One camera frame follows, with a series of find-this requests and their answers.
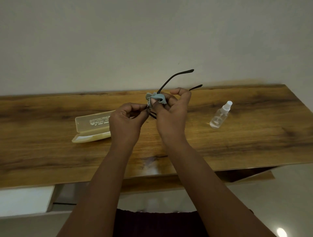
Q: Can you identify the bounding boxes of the person's right hand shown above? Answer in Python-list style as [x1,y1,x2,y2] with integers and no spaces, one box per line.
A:
[149,88,192,147]

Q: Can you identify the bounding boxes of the person's left hand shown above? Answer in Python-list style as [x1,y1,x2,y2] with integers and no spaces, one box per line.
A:
[109,102,151,149]

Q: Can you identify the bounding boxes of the blue cleaning cloth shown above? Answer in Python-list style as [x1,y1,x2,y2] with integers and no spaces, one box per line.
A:
[146,91,169,108]

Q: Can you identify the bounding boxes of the yellow translucent glasses case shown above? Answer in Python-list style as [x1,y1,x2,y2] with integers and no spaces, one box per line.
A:
[71,110,115,144]

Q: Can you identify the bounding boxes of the black framed eyeglasses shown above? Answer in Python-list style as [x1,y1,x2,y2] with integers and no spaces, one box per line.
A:
[146,69,203,120]

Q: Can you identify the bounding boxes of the clear spray bottle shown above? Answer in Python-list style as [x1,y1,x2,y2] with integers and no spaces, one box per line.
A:
[209,101,233,129]

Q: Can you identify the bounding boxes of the person's left forearm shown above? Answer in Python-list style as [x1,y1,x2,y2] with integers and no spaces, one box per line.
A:
[56,141,134,237]

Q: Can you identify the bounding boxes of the person's right forearm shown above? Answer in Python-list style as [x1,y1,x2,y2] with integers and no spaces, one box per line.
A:
[164,140,277,237]

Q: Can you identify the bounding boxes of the wooden under-table shelf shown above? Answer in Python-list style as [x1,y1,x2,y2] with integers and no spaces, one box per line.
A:
[120,167,276,193]

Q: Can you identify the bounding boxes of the dark maroon garment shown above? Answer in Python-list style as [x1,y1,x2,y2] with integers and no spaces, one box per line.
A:
[113,209,255,237]

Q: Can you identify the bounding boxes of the white cabinet drawer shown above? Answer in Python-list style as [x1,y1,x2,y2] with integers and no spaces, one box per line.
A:
[0,185,55,218]

